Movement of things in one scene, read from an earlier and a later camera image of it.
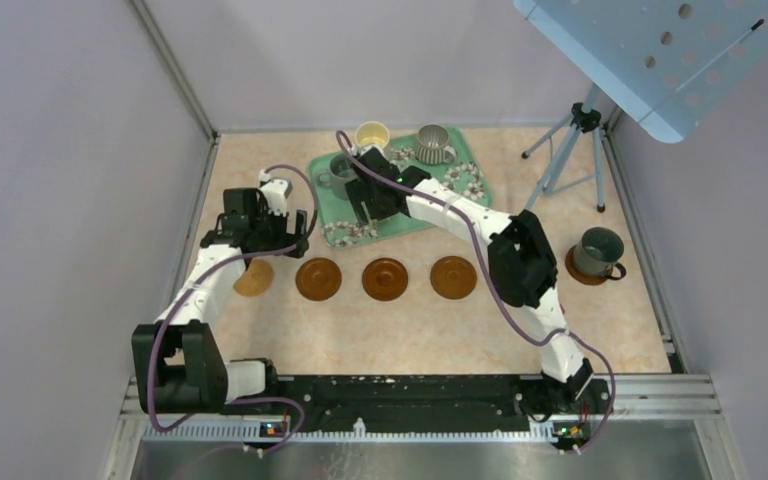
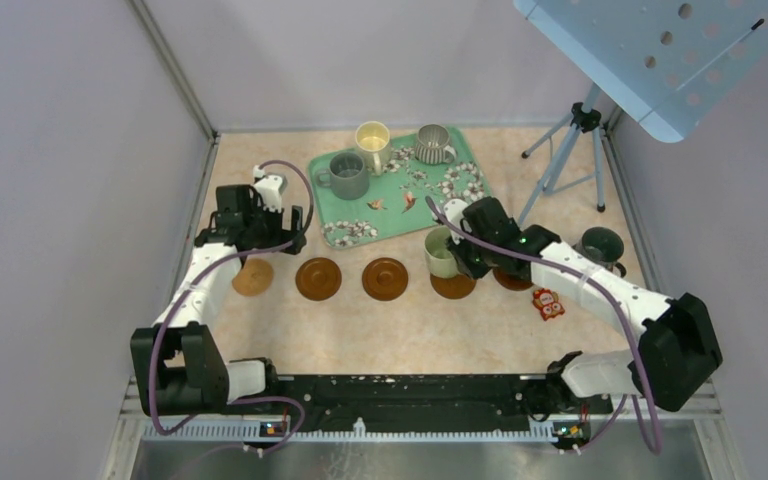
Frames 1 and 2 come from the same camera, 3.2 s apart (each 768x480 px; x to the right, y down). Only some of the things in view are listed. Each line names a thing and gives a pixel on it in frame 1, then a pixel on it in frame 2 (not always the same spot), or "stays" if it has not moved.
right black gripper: x=359 y=194 to x=474 y=271
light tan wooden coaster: x=256 y=280 stays
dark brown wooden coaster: x=385 y=279 stays
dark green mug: x=597 y=252 stays
